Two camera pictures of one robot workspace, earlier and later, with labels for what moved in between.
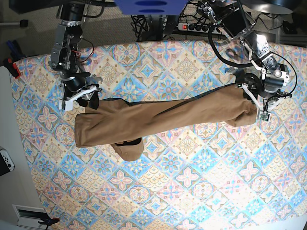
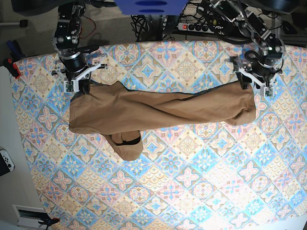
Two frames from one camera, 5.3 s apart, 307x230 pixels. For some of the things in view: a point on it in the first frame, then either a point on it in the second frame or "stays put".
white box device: x=29 y=216 stays put
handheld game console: x=6 y=163 stays put
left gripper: x=73 y=81 → x=74 y=60
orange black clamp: x=48 y=221 stays put
